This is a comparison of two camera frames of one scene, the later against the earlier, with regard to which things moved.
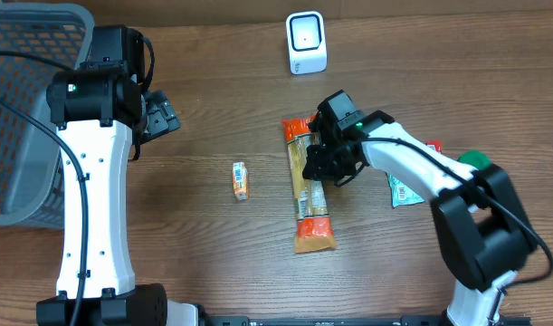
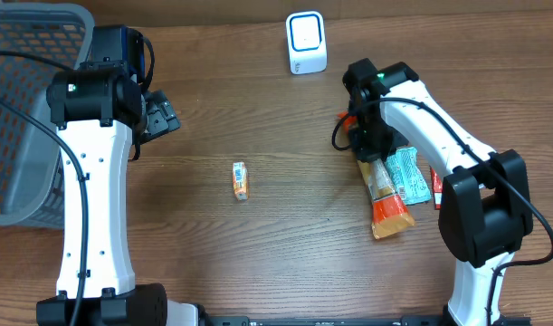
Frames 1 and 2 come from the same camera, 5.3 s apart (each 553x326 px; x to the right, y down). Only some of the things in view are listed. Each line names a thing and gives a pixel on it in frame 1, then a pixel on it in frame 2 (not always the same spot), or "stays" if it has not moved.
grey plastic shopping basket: x=23 y=163 stays
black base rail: x=357 y=321 stays
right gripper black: x=315 y=172 → x=375 y=152
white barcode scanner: x=307 y=42 stays
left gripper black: x=163 y=116 stays
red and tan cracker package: x=314 y=231 → x=390 y=212
